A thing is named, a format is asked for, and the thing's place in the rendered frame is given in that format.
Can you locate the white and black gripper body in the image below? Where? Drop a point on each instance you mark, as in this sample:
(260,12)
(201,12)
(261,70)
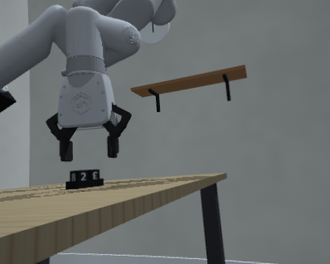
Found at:
(82,102)

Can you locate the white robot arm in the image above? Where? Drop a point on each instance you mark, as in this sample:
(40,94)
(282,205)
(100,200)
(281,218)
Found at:
(91,38)

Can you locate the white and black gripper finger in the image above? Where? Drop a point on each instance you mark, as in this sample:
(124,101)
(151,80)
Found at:
(115,131)
(66,146)

